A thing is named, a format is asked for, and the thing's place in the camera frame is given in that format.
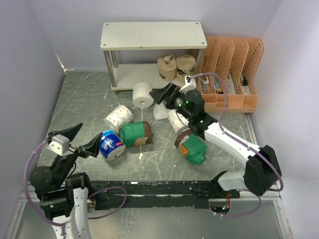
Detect tan roll with tail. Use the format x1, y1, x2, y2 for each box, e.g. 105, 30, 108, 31
157, 54, 177, 82

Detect red-dotted paper roll left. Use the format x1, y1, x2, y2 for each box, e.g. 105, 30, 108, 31
104, 105, 134, 134

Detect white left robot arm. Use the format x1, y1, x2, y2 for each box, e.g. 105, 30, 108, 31
23, 123, 102, 239

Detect blue wrapped tissue roll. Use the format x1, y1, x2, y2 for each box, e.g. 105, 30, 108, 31
99, 130, 126, 162

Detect plain white paper roll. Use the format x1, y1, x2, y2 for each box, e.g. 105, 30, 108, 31
133, 82, 169, 120

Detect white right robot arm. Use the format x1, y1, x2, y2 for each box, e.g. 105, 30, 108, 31
150, 83, 282, 198

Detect orange plastic file organizer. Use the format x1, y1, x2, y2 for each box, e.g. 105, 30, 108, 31
196, 36, 264, 113

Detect red-dotted paper roll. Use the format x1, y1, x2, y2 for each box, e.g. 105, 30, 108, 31
104, 105, 134, 134
167, 110, 189, 135

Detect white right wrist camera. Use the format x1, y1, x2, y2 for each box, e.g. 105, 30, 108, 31
179, 76, 196, 94

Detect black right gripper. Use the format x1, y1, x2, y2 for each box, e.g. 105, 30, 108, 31
150, 82, 192, 121

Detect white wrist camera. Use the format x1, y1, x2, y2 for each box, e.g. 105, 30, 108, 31
47, 134, 70, 156
179, 76, 196, 94

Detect red-dotted paper roll right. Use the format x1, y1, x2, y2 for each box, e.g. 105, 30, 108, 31
167, 110, 189, 135

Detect tan paper roll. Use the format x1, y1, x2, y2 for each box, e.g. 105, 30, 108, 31
176, 54, 196, 83

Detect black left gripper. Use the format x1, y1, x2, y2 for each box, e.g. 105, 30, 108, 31
46, 122, 101, 186

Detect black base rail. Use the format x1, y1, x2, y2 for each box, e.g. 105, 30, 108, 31
90, 180, 240, 210

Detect white two-tier shelf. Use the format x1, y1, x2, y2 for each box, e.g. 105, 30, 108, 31
100, 21, 207, 93

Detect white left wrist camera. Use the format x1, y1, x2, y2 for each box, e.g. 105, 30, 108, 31
47, 134, 70, 156

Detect items in file organizer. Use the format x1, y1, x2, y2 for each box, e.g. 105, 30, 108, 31
200, 72, 251, 95

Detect green roll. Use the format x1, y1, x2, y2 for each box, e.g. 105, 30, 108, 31
174, 129, 207, 165
120, 121, 152, 147

